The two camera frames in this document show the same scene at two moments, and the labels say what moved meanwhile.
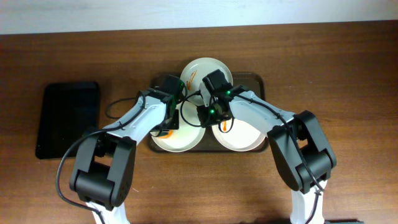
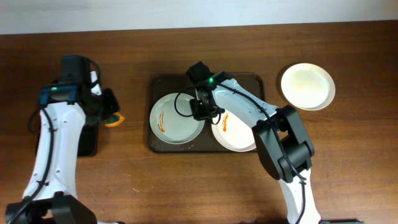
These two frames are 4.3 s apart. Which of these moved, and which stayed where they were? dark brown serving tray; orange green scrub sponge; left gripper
Moved: left gripper; orange green scrub sponge
Stayed: dark brown serving tray
